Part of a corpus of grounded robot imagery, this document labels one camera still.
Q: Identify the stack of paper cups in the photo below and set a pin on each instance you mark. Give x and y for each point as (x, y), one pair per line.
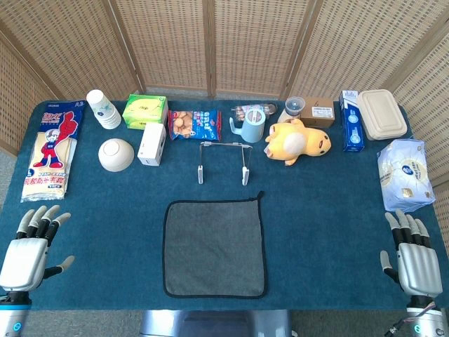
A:
(105, 112)

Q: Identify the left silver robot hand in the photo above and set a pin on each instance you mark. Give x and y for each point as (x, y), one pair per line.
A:
(24, 259)

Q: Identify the beige lidded food container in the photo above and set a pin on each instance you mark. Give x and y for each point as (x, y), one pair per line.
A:
(382, 116)

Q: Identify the woven wooden folding screen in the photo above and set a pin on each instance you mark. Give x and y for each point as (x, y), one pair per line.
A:
(259, 42)

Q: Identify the blue biscuit bag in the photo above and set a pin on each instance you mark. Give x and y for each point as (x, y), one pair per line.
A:
(193, 124)

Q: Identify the green tissue box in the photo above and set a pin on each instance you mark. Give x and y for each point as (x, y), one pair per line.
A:
(144, 109)

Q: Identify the light blue pitcher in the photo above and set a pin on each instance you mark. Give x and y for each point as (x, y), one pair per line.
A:
(252, 128)

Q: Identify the long blue box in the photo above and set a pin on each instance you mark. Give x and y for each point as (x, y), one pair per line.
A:
(352, 126)

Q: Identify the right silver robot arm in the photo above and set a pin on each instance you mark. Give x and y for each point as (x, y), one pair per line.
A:
(426, 324)

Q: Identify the cream upturned bowl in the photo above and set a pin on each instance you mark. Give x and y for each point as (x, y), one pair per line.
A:
(115, 154)

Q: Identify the blue white tissue pack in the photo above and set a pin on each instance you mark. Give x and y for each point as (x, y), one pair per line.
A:
(403, 175)

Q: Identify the brown cardboard box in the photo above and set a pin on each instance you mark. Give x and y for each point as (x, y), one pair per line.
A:
(319, 114)

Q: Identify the yellow plush toy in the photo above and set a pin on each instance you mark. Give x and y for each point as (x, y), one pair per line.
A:
(298, 140)

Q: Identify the grey robot torso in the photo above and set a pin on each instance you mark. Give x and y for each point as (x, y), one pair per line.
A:
(210, 324)

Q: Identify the clear snack packet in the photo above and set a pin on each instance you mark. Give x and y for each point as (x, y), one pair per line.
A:
(242, 111)

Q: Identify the blue and grey cloth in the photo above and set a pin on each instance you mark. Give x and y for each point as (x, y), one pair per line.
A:
(214, 249)

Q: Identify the white product box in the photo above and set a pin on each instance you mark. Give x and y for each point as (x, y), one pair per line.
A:
(151, 144)

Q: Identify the rubber gloves package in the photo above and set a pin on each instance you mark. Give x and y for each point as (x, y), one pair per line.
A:
(52, 147)

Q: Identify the clear jar with blue lid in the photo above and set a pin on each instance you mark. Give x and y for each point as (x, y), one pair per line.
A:
(294, 107)

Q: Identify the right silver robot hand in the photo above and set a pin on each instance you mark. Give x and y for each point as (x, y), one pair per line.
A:
(419, 267)

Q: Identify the teal table cloth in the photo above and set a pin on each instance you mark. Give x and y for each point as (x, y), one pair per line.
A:
(315, 228)

